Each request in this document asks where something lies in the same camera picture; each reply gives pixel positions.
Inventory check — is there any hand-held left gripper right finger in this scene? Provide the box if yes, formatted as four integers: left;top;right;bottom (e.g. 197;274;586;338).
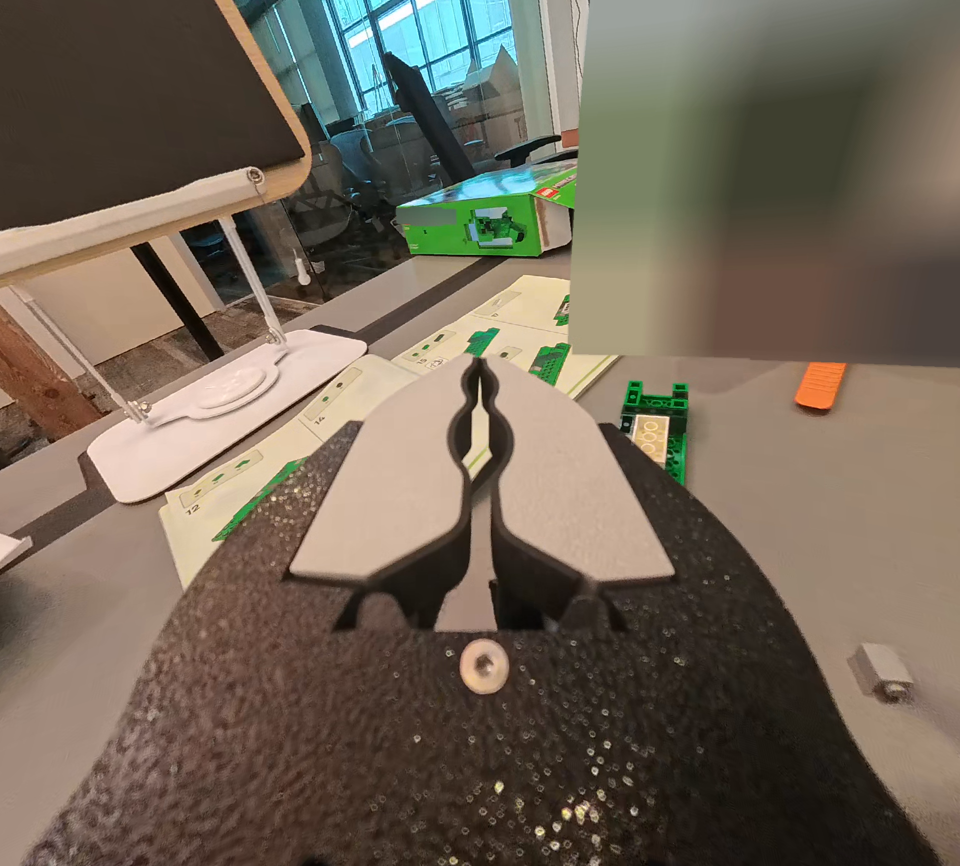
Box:
478;356;677;632

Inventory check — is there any green brick assembly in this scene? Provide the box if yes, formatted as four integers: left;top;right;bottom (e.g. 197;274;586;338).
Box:
619;380;690;487

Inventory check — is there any black table leg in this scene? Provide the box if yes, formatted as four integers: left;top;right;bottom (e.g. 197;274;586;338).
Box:
130;242;227;362

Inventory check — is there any green cardboard box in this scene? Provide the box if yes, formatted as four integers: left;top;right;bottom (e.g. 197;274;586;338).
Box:
395;161;579;258

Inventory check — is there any brick instruction booklet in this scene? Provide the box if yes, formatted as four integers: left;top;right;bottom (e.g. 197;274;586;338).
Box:
159;274;621;590

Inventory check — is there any orange brick separator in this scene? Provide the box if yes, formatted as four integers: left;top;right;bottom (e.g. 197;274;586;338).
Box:
794;361;848;415

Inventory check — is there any white stand with wooden board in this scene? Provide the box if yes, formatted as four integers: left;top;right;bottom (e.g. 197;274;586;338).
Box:
0;0;369;505

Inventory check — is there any wooden post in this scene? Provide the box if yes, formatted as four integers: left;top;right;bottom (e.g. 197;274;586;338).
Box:
0;304;104;444

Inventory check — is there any black office chair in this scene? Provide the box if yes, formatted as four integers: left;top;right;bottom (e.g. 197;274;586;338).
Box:
493;128;580;167

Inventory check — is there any small grey brick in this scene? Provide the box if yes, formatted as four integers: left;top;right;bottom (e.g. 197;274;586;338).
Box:
850;642;917;703

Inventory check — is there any black monitor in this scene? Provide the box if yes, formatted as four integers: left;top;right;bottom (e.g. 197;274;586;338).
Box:
381;51;476;186

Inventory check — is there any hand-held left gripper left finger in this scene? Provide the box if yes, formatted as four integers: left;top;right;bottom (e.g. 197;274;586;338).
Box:
288;355;492;632

